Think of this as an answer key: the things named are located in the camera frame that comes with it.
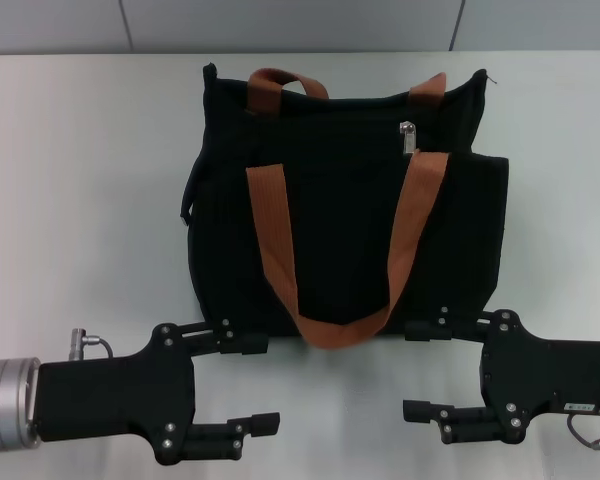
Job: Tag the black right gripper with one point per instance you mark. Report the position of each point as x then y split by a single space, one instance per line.
545 380

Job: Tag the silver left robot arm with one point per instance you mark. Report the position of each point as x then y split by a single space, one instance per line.
5 405

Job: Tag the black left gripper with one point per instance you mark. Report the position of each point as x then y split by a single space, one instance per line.
110 400

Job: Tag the silver metal zipper pull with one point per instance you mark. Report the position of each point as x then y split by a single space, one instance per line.
407 137

